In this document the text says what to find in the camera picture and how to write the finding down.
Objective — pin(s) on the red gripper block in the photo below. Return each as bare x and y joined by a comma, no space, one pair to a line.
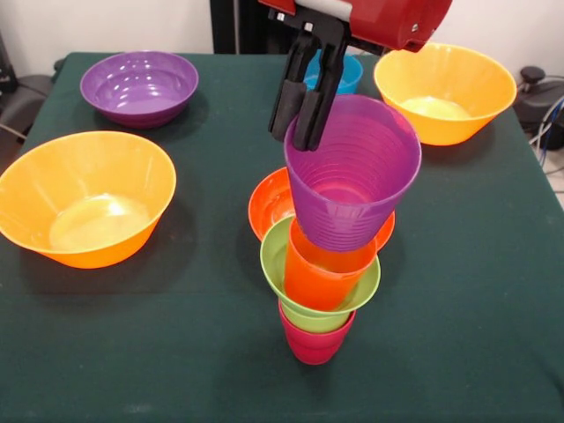
396,22

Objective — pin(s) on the purple plastic cup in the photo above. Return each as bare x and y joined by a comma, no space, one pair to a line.
352,185

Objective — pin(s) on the red plastic bowl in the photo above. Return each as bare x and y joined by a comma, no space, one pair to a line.
269,207

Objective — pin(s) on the green plastic bowl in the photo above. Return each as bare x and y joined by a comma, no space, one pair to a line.
273,269

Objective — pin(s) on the red plastic cup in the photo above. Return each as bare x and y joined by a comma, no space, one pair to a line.
317,282

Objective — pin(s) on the green plastic cup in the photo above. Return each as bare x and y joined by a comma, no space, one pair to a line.
308,324

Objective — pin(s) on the pink plastic cup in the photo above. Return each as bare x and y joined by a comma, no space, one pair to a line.
315,350

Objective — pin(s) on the blue plastic bowl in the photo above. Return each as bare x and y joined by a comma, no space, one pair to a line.
348,75

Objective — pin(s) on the large orange plastic bowl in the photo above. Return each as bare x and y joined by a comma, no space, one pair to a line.
445,88
83,198

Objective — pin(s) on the purple plastic bowl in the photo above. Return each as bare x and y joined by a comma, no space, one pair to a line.
138,97

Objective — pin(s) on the dark green table cloth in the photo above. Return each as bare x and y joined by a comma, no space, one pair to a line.
132,352

